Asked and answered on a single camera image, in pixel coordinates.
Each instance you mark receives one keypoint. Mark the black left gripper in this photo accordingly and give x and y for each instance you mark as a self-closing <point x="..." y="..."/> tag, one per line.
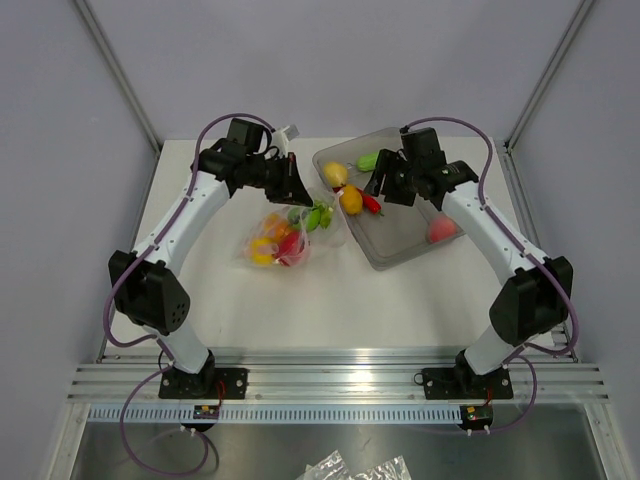
<point x="290" y="188"/>

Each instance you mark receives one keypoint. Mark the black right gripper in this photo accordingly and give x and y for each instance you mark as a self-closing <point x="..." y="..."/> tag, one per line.
<point x="388" y="161"/>

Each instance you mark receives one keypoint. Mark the green celery bunch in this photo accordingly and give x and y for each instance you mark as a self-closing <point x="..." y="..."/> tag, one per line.
<point x="321" y="216"/>

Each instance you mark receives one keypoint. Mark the red chili pepper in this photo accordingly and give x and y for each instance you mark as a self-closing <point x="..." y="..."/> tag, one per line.
<point x="369" y="203"/>

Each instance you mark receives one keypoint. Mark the orange yellow mango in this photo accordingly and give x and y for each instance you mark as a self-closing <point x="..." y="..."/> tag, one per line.
<point x="276" y="227"/>

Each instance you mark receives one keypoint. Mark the clear zip top bag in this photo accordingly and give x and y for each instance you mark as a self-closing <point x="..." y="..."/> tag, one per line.
<point x="320" y="242"/>

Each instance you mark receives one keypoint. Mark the red bell pepper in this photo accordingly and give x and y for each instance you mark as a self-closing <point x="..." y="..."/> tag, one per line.
<point x="292" y="249"/>

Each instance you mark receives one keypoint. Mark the yellow bell pepper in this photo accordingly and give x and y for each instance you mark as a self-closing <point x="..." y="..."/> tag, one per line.
<point x="262" y="251"/>

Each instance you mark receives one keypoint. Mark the green toy watermelon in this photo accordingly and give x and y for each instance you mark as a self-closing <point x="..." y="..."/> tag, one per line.
<point x="302" y="218"/>

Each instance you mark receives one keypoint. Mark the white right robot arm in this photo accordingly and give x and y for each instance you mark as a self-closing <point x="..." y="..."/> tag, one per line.
<point x="535" y="288"/>

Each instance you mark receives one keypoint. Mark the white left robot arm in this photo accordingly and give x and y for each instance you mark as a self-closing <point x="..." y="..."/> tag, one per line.
<point x="145" y="284"/>

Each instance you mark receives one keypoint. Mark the crumpled clear plastic bag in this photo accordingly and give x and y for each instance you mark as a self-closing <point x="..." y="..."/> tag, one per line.
<point x="333" y="467"/>

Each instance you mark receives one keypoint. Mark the green chayote gourd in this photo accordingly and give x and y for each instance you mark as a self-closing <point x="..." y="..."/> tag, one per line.
<point x="367" y="162"/>

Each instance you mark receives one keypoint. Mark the orange tangerine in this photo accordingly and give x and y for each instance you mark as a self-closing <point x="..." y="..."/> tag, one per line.
<point x="351" y="200"/>

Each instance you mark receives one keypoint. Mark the pink peach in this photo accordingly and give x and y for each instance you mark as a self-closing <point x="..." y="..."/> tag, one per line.
<point x="440" y="229"/>

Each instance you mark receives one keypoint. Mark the left small circuit board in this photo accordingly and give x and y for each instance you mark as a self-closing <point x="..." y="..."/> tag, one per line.
<point x="206" y="412"/>

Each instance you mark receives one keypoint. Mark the small circuit board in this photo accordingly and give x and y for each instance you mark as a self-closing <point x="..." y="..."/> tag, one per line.
<point x="206" y="412"/>
<point x="479" y="413"/>

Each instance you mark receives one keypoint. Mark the right small circuit board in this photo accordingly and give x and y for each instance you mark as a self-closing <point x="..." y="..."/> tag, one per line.
<point x="479" y="413"/>

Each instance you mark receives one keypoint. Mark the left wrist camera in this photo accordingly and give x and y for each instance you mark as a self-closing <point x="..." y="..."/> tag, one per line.
<point x="282" y="138"/>

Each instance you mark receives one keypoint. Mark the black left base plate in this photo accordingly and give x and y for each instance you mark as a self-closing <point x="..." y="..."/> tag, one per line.
<point x="210" y="383"/>

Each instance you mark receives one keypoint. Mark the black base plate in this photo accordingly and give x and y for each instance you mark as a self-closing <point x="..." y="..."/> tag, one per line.
<point x="447" y="383"/>
<point x="210" y="383"/>

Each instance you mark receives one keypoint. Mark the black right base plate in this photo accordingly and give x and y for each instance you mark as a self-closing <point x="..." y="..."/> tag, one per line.
<point x="447" y="383"/>

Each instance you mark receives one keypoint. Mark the right aluminium frame post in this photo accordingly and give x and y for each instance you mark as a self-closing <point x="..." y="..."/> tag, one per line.
<point x="571" y="32"/>

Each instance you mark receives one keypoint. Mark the aluminium frame post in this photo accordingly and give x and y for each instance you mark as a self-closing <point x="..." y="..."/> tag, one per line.
<point x="96" y="32"/>
<point x="571" y="32"/>

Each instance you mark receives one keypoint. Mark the aluminium mounting rail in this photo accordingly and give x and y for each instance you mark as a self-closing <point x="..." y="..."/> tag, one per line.
<point x="336" y="376"/>

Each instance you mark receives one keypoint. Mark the left aluminium frame post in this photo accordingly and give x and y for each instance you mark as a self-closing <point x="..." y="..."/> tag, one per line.
<point x="96" y="32"/>

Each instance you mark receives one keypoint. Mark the white slotted cable duct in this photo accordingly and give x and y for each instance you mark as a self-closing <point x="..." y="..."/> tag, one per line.
<point x="282" y="414"/>

